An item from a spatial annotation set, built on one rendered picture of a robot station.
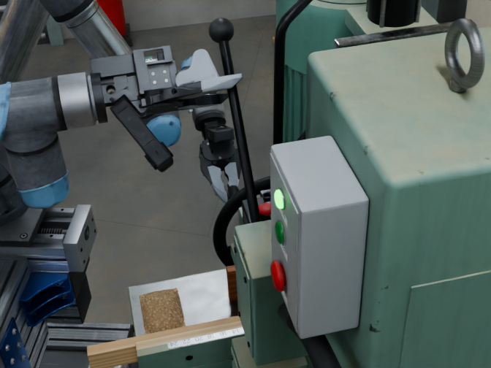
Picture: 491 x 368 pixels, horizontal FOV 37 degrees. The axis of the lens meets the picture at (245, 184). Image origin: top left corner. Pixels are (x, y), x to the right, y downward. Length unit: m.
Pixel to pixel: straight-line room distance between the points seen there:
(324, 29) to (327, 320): 0.34
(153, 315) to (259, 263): 0.51
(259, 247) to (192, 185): 2.21
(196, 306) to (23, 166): 0.42
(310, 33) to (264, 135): 2.43
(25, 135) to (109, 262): 1.74
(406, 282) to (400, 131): 0.13
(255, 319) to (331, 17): 0.35
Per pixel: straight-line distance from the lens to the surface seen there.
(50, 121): 1.03
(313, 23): 0.87
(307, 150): 0.67
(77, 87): 1.02
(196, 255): 2.71
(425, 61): 0.73
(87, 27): 1.47
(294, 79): 0.93
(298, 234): 0.62
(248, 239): 0.84
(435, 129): 0.63
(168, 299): 1.31
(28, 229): 1.67
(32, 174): 1.08
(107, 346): 1.23
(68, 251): 1.69
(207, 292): 1.34
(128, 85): 1.04
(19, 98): 1.03
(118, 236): 2.84
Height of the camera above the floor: 1.87
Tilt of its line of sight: 38 degrees down
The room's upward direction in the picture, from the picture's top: 3 degrees counter-clockwise
